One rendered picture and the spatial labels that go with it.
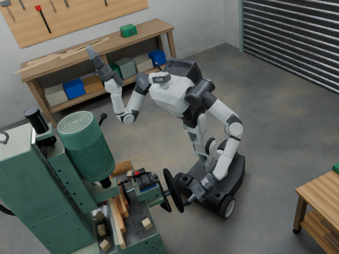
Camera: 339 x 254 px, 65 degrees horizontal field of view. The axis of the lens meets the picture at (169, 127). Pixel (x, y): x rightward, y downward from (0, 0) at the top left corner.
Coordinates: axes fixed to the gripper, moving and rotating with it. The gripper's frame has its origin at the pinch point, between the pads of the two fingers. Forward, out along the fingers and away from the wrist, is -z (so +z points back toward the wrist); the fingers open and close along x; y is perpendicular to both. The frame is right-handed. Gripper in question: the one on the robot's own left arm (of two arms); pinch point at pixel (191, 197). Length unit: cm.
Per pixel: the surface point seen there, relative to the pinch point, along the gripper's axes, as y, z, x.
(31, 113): 93, -8, 31
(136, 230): 26.5, -26.6, -4.9
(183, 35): -178, 99, 322
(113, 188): 38.2, -21.6, 16.6
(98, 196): 41, -30, 17
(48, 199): 67, -36, 15
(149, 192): 20.0, -12.9, 10.3
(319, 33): -160, 199, 121
